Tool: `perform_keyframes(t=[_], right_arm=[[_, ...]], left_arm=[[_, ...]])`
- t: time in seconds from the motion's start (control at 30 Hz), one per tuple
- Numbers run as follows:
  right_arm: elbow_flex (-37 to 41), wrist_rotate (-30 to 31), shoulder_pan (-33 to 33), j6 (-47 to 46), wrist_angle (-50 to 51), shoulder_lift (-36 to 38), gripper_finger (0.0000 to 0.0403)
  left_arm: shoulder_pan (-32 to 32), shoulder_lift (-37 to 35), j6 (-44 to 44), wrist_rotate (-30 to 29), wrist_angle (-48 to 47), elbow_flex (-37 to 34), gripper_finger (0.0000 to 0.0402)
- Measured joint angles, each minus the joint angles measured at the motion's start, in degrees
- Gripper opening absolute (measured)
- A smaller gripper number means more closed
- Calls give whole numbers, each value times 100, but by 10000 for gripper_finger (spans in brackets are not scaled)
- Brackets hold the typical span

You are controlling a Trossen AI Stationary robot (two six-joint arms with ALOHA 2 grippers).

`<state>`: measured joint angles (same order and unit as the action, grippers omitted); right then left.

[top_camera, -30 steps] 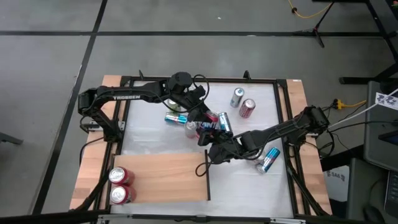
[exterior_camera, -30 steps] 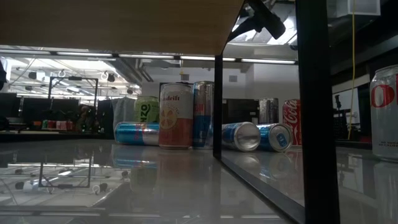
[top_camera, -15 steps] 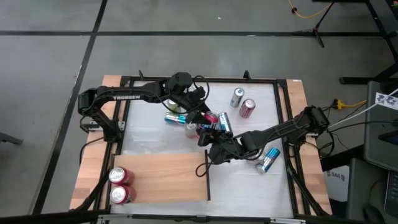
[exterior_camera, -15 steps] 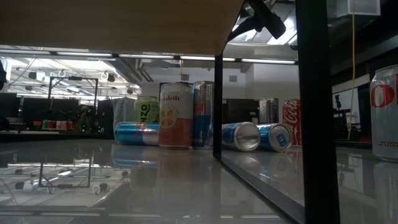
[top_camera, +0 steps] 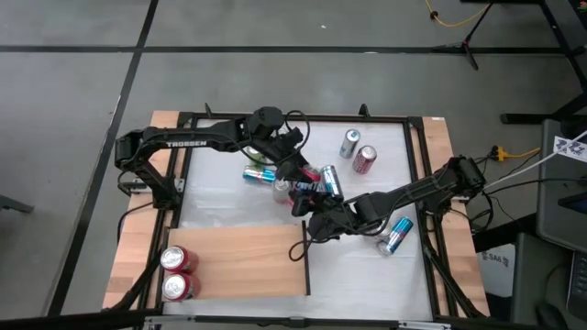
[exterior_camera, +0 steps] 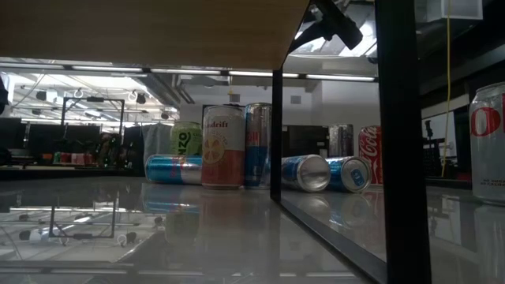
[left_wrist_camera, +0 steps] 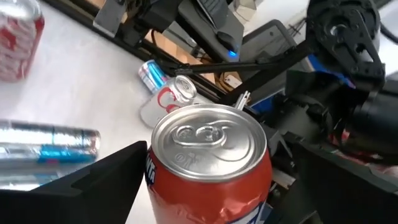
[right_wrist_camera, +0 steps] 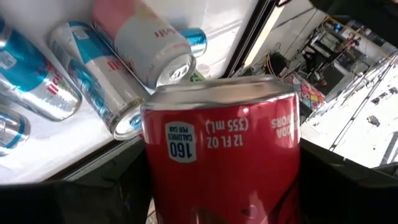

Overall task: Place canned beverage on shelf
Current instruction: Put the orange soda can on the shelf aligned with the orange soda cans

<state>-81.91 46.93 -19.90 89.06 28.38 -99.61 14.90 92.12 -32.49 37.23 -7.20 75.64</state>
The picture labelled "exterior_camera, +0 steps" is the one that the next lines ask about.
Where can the ceiling light strip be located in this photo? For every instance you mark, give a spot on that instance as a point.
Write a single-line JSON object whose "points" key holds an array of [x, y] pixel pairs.
{"points": [[252, 73], [106, 69], [185, 72], [31, 65], [339, 77]]}

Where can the black wall screen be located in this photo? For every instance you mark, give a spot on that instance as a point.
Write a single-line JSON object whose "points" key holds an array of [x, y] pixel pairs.
{"points": [[304, 140]]}

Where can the grey cloth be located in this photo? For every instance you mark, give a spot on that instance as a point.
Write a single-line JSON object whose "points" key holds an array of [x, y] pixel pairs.
{"points": [[155, 140]]}

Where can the black desk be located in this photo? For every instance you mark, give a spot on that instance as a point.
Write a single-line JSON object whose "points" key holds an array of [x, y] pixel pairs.
{"points": [[59, 172]]}

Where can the blue silver Red Bull can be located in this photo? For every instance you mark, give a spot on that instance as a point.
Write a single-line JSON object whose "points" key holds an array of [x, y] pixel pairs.
{"points": [[257, 158], [349, 173], [305, 172], [169, 169]]}

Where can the white ceiling box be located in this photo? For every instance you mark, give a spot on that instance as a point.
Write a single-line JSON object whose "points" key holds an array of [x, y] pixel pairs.
{"points": [[453, 10]]}

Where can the red Coca-Cola can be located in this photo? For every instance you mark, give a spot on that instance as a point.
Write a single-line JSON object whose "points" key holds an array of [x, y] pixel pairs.
{"points": [[369, 158]]}

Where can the white orange Spindrift can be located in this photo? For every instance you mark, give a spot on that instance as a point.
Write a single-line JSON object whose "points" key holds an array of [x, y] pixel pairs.
{"points": [[223, 158]]}

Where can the light blue Red Bull can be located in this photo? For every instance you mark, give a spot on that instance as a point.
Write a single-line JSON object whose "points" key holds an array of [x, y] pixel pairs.
{"points": [[341, 140]]}

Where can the silver Diet Coke can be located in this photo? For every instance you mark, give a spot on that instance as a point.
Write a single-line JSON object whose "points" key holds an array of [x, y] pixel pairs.
{"points": [[487, 158]]}

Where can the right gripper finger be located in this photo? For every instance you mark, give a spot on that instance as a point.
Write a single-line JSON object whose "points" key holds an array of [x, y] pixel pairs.
{"points": [[313, 33]]}

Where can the black crate stand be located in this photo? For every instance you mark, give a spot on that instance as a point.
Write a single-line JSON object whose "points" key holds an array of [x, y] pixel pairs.
{"points": [[432, 158]]}

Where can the green soda can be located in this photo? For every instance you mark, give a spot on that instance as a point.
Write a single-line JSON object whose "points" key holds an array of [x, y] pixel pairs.
{"points": [[185, 138]]}

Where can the light wooden board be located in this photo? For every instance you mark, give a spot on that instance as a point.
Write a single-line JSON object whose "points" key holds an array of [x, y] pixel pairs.
{"points": [[158, 31]]}

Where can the black metal rig frame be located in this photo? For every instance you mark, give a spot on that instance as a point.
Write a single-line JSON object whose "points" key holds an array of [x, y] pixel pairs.
{"points": [[94, 99]]}

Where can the black monitor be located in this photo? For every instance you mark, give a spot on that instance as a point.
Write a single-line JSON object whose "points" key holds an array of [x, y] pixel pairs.
{"points": [[47, 138]]}

